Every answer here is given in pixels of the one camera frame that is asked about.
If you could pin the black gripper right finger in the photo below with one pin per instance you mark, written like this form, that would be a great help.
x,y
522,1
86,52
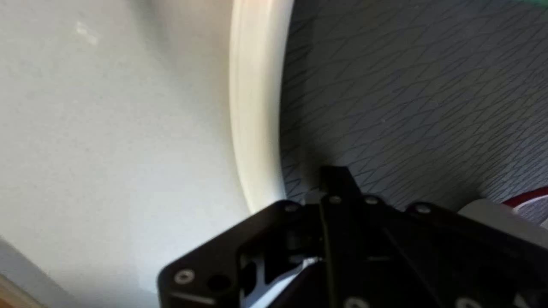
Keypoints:
x,y
442,281

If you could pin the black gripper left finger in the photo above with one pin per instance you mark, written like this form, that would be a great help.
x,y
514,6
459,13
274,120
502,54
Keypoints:
x,y
344,245

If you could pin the round white rotating tray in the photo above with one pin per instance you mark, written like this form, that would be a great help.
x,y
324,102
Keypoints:
x,y
421,100

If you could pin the white mug red interior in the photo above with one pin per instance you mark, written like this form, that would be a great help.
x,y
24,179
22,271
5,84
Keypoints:
x,y
522,216

